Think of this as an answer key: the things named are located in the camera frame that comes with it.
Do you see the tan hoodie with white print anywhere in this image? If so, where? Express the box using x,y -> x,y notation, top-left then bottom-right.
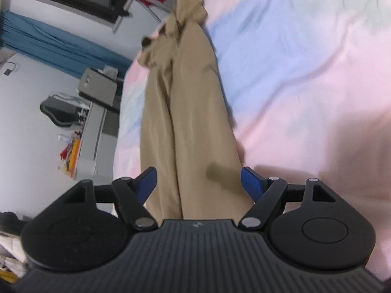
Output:
139,0 -> 252,221

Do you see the orange box on desk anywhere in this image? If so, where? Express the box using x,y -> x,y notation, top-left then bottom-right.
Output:
58,131 -> 82,178

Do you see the wavy vanity mirror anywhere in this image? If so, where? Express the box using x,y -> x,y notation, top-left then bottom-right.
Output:
40,92 -> 90,128

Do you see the black and beige chair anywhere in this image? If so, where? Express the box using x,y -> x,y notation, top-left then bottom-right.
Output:
77,65 -> 123,114

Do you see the pastel rainbow bed cover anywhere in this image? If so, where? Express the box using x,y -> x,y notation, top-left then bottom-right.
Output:
113,0 -> 391,281

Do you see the blue curtain left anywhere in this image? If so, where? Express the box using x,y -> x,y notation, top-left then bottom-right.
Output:
1,11 -> 132,79

